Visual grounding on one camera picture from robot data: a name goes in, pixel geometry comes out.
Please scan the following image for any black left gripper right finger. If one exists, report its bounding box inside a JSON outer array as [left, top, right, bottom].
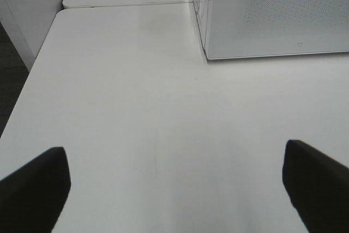
[[282, 140, 348, 232]]

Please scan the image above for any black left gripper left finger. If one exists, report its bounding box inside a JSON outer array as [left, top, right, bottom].
[[1, 147, 71, 232]]

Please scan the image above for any white microwave door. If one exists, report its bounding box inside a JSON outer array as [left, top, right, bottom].
[[205, 0, 348, 59]]

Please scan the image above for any white cabinet beside table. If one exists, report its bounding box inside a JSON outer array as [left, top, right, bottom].
[[1, 0, 63, 70]]

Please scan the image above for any white microwave oven body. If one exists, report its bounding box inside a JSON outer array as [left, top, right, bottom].
[[190, 0, 212, 56]]

